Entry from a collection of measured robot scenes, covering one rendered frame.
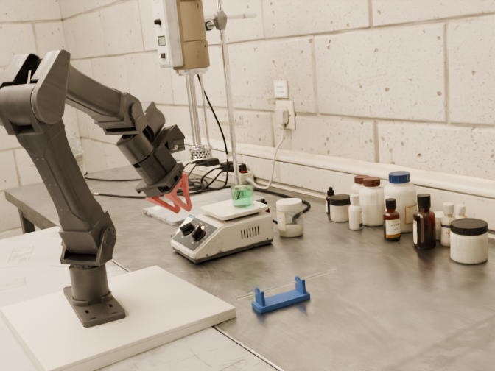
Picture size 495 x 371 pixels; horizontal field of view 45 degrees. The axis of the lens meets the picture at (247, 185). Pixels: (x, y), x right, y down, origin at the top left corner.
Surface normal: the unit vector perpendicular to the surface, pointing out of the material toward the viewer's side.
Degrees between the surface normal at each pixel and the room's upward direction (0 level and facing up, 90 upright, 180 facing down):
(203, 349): 0
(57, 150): 98
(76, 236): 112
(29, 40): 90
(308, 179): 90
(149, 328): 2
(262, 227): 90
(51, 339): 2
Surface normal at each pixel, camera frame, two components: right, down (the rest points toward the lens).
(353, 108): -0.83, 0.20
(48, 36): 0.55, 0.14
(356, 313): -0.09, -0.97
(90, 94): 0.92, 0.04
